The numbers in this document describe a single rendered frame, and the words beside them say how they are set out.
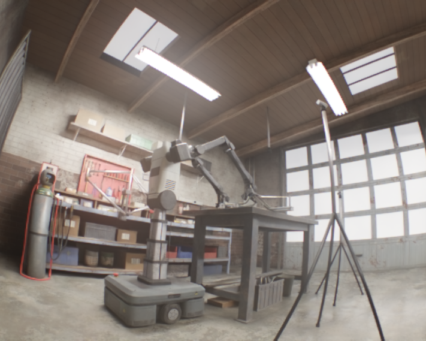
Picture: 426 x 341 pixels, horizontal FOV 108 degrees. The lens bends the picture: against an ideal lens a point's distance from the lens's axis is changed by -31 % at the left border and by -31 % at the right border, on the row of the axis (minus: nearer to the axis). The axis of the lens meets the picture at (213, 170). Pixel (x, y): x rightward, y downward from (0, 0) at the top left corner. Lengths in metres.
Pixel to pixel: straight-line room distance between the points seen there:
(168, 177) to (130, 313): 0.99
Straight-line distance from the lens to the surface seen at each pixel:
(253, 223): 1.70
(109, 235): 2.86
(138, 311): 1.49
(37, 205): 2.41
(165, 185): 1.69
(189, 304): 1.72
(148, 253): 1.74
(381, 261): 4.68
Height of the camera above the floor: 0.65
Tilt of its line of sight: 17 degrees up
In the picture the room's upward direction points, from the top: 4 degrees clockwise
